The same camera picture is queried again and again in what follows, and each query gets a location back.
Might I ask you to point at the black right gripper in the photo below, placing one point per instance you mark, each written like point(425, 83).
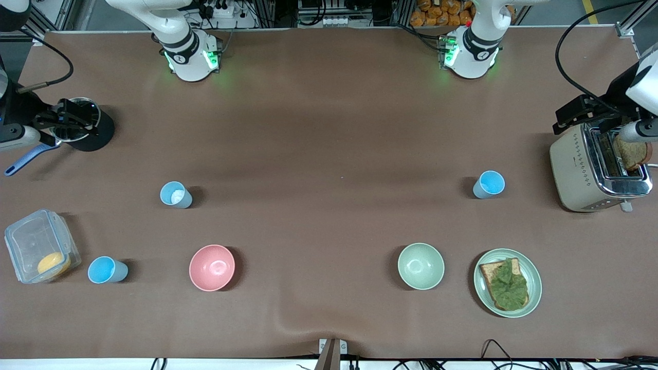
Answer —
point(21, 110)

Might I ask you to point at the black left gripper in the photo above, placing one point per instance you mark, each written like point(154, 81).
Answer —
point(615, 94)

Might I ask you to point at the blue cup holding white paper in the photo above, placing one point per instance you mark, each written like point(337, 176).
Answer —
point(165, 191)

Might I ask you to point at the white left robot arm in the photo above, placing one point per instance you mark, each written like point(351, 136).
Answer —
point(473, 51)

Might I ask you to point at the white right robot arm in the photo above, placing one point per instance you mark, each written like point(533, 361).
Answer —
point(187, 51)

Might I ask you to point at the beige and chrome toaster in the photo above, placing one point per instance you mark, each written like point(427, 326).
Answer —
point(576, 169)

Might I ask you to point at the brown bread slice in toaster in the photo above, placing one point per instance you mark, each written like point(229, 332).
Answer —
point(632, 156)

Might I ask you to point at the crumpled white paper ball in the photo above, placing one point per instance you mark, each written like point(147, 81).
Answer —
point(178, 196)

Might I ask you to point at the clear plastic lidded container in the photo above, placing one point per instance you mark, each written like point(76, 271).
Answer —
point(31, 241)

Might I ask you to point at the yellow round food piece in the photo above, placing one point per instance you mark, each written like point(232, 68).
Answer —
point(53, 263)

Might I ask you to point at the pale green plate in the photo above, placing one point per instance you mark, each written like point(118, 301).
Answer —
point(533, 277)

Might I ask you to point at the pile of orange snacks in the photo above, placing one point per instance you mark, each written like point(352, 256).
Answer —
point(437, 13)

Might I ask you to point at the bread slice under lettuce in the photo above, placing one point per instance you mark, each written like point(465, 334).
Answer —
point(488, 272)

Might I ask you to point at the green lettuce leaf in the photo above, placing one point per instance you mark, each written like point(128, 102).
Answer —
point(509, 288)

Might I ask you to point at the white power strip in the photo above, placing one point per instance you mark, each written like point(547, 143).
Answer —
point(223, 11)

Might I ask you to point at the pink bowl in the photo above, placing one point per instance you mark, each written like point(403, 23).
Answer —
point(212, 267)

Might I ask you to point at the pale green bowl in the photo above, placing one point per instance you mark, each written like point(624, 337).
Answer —
point(421, 266)

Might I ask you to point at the white connector block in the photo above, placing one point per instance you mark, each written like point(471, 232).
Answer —
point(339, 21)

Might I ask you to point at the aluminium frame rail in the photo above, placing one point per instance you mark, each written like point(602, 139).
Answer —
point(624, 28)
point(43, 20)

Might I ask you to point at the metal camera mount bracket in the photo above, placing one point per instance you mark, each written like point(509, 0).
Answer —
point(330, 354)

